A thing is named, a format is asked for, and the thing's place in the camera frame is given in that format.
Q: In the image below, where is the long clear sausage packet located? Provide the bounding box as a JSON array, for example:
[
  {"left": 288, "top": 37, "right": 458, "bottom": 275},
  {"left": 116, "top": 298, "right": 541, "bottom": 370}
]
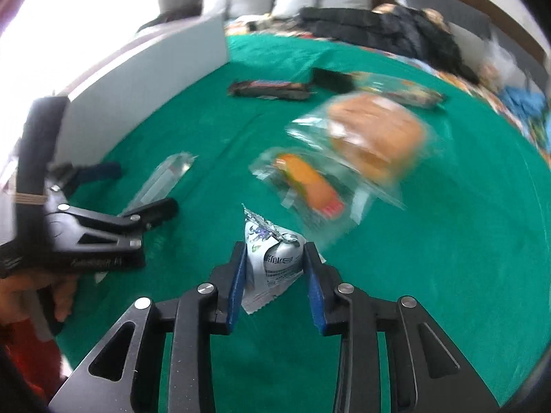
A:
[{"left": 118, "top": 151, "right": 198, "bottom": 218}]

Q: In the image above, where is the orange snack in clear packet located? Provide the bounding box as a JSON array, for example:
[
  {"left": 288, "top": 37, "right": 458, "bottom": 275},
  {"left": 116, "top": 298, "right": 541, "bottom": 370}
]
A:
[{"left": 250, "top": 146, "right": 373, "bottom": 246}]

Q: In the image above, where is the clear plastic bag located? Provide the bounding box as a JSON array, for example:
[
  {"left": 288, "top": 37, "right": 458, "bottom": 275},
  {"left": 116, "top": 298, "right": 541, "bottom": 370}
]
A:
[{"left": 480, "top": 39, "right": 528, "bottom": 93}]

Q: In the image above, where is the blue crumpled cloth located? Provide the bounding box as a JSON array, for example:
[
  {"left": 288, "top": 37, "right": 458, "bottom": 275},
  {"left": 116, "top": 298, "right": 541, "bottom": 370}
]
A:
[{"left": 501, "top": 86, "right": 551, "bottom": 151}]

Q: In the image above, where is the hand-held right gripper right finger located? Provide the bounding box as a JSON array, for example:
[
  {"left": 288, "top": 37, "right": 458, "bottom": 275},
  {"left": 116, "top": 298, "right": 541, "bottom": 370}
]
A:
[{"left": 303, "top": 242, "right": 502, "bottom": 413}]

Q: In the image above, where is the person's left hand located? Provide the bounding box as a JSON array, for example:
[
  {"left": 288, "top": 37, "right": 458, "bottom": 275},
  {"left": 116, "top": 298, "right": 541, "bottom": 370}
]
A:
[{"left": 0, "top": 273, "right": 80, "bottom": 323}]

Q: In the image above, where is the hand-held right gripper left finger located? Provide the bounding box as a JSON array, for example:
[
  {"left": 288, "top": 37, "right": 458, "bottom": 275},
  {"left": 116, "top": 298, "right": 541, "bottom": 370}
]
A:
[{"left": 49, "top": 241, "right": 248, "bottom": 413}]

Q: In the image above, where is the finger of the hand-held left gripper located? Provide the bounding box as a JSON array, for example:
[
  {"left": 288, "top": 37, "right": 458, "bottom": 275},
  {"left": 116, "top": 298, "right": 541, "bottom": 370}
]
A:
[
  {"left": 47, "top": 161, "right": 123, "bottom": 194},
  {"left": 60, "top": 198, "right": 179, "bottom": 250}
]

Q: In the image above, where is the bread in clear bag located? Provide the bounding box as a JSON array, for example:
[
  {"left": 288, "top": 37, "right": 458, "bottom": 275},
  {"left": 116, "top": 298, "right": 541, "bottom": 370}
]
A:
[{"left": 286, "top": 91, "right": 440, "bottom": 211}]

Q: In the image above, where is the small silver snack packet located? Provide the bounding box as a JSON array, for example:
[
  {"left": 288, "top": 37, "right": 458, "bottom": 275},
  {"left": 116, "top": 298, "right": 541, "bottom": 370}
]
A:
[{"left": 240, "top": 203, "right": 307, "bottom": 316}]

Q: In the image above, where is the long colourful black-ended packet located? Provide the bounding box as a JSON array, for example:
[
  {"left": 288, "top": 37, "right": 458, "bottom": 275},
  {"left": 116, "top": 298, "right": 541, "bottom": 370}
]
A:
[{"left": 310, "top": 66, "right": 449, "bottom": 112}]

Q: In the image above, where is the tan crumpled bag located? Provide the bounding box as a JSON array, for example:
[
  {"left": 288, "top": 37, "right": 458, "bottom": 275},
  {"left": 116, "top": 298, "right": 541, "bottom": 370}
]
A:
[{"left": 424, "top": 9, "right": 450, "bottom": 31}]

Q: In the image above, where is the black puffer jacket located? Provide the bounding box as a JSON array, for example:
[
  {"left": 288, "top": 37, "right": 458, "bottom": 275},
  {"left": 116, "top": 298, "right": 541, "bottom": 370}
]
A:
[{"left": 299, "top": 4, "right": 480, "bottom": 84}]

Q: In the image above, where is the dark chocolate bar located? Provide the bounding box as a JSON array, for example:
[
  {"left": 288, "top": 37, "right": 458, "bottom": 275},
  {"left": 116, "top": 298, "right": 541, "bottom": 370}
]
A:
[{"left": 227, "top": 78, "right": 314, "bottom": 103}]

